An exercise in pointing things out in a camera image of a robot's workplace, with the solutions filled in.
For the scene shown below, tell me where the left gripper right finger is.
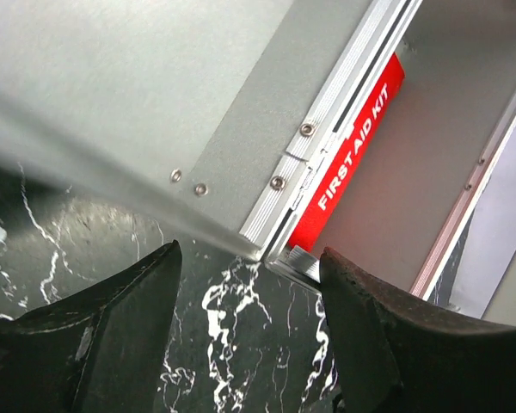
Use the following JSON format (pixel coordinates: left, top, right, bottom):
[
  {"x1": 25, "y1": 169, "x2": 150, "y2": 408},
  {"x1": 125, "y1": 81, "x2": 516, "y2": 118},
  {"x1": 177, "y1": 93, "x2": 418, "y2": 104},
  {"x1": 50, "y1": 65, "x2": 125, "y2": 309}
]
[{"x1": 320, "y1": 249, "x2": 516, "y2": 412}]

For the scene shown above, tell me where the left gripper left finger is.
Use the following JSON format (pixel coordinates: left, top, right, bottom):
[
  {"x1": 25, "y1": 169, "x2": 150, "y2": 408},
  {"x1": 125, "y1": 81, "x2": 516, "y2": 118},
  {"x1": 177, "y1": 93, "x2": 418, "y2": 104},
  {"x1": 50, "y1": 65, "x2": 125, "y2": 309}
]
[{"x1": 0, "y1": 242, "x2": 182, "y2": 412}]

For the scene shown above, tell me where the grey metal case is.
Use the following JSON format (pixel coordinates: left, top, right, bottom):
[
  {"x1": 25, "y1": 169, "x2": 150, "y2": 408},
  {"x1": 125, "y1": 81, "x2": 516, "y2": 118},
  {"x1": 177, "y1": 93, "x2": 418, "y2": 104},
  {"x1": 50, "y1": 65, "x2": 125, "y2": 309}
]
[{"x1": 0, "y1": 1, "x2": 516, "y2": 299}]

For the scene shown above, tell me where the red first aid pouch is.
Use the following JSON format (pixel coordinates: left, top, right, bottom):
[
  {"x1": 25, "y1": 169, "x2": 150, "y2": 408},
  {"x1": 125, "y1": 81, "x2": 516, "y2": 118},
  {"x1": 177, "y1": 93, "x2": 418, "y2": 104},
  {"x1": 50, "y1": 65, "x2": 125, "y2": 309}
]
[{"x1": 288, "y1": 53, "x2": 405, "y2": 252}]

